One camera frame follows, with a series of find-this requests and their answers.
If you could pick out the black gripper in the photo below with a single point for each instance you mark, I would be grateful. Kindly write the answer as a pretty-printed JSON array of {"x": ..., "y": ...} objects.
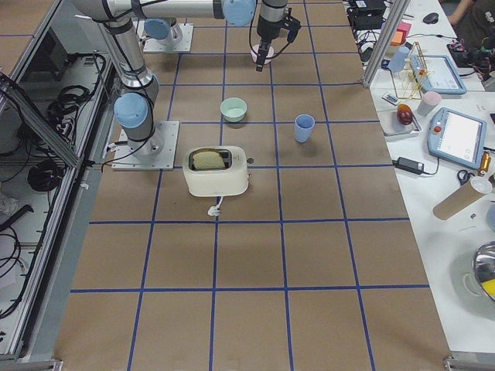
[{"x": 267, "y": 28}]

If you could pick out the blue plastic cup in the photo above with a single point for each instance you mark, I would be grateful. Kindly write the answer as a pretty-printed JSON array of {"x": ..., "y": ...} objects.
[{"x": 304, "y": 125}]

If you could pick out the mint green bowl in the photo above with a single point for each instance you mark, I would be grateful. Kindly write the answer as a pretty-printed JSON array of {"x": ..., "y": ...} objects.
[{"x": 233, "y": 109}]

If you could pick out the black electronics box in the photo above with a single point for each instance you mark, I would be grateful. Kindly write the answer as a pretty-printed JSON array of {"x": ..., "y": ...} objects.
[{"x": 366, "y": 14}]

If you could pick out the bread slice in toaster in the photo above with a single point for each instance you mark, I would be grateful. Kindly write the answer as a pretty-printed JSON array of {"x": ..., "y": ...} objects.
[{"x": 208, "y": 160}]

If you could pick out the white toaster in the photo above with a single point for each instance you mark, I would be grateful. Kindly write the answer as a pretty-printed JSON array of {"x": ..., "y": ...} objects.
[{"x": 229, "y": 181}]

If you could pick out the small white remote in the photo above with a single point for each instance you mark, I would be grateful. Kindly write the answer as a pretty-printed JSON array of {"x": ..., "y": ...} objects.
[{"x": 391, "y": 99}]

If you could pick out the orange sticky note pad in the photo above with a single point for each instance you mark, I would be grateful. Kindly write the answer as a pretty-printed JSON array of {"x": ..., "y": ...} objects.
[{"x": 401, "y": 34}]

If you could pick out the light blue cup on rack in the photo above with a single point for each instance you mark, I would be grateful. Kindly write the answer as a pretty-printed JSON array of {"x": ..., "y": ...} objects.
[{"x": 398, "y": 60}]

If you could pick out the grey metal tray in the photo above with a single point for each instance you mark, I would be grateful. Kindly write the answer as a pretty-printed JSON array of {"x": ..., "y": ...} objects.
[{"x": 392, "y": 128}]

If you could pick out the red apple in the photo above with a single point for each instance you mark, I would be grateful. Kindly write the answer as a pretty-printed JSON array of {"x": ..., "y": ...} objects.
[{"x": 404, "y": 114}]

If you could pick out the black computer mouse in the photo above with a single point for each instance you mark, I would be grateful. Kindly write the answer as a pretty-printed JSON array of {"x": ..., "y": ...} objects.
[{"x": 431, "y": 18}]

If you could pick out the far teach pendant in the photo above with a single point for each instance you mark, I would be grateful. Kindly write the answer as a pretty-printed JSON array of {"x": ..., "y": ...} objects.
[{"x": 437, "y": 73}]

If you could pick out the teach pendant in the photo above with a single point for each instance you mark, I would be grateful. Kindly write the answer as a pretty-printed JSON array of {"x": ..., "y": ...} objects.
[
  {"x": 437, "y": 73},
  {"x": 456, "y": 137}
]

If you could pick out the pale pink cup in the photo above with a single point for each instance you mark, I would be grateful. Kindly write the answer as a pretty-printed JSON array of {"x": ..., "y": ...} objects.
[{"x": 429, "y": 101}]

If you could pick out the black power adapter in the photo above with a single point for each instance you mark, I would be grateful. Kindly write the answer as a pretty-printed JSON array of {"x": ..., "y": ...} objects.
[{"x": 409, "y": 165}]

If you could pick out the near teach pendant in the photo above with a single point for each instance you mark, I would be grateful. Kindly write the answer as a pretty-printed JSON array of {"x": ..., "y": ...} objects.
[{"x": 456, "y": 137}]

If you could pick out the person in dark shirt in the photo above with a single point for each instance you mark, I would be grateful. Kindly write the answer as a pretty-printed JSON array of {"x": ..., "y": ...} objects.
[{"x": 473, "y": 21}]

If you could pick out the orange cylinder tool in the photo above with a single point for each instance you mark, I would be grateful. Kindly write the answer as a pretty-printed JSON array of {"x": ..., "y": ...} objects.
[{"x": 484, "y": 164}]

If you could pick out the cardboard tube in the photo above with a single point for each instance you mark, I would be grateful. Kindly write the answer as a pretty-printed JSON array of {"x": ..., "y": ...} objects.
[{"x": 465, "y": 195}]

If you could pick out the steel mixing bowl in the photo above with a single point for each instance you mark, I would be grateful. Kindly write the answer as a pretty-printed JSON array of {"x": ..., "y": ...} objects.
[{"x": 483, "y": 268}]

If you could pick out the aluminium frame post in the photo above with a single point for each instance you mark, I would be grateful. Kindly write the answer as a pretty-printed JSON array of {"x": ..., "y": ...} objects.
[{"x": 394, "y": 17}]

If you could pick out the gold wire rack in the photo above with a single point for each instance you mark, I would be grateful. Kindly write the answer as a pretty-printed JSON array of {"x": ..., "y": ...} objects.
[{"x": 410, "y": 80}]

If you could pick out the white toaster cord plug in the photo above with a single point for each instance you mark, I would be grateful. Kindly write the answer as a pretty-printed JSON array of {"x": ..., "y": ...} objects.
[{"x": 215, "y": 210}]

